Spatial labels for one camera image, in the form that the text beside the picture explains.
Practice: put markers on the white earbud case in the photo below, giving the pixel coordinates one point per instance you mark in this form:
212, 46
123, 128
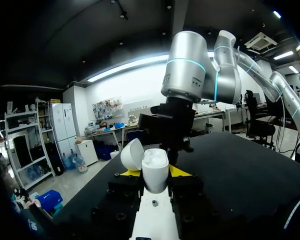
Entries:
153, 172

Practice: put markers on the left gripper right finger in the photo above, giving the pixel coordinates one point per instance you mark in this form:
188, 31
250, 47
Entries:
190, 197

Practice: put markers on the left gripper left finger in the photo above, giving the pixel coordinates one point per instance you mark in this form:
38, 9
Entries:
120, 197

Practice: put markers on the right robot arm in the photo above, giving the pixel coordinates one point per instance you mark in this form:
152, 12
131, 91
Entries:
190, 72

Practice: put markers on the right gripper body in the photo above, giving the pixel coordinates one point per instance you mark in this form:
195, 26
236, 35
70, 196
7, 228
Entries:
170, 122

